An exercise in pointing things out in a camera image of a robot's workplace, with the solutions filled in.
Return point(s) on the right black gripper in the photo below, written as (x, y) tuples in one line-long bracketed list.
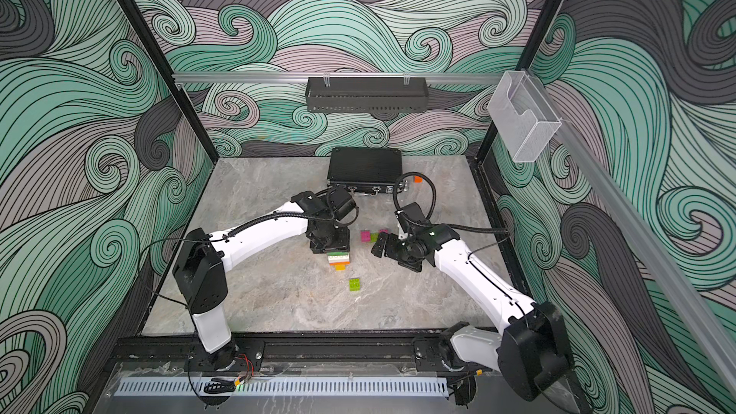
[(391, 249)]

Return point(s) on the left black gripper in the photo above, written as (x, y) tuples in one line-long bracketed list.
[(343, 245)]

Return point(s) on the white lego brick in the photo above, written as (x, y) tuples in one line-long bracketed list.
[(338, 260)]

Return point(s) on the lime green small lego brick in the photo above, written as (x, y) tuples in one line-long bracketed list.
[(354, 284)]

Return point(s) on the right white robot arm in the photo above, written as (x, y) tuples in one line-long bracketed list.
[(529, 345)]

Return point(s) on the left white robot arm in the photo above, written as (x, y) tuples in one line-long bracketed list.
[(205, 259)]

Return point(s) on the black case on table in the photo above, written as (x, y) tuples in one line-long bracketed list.
[(365, 170)]

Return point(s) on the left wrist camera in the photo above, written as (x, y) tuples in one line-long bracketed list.
[(341, 202)]

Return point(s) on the white slotted cable duct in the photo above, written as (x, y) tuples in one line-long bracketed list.
[(351, 386)]

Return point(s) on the black wall-mounted tray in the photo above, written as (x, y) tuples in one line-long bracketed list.
[(373, 96)]

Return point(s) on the clear plastic wall bin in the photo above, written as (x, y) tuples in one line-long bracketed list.
[(523, 113)]

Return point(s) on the aluminium wall rail back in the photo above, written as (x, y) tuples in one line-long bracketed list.
[(263, 77)]

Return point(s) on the aluminium wall rail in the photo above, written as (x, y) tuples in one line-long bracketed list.
[(263, 77), (713, 338)]

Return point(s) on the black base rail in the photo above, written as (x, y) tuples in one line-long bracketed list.
[(424, 350)]

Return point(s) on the aluminium wall rail right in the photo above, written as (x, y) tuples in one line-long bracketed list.
[(713, 338)]

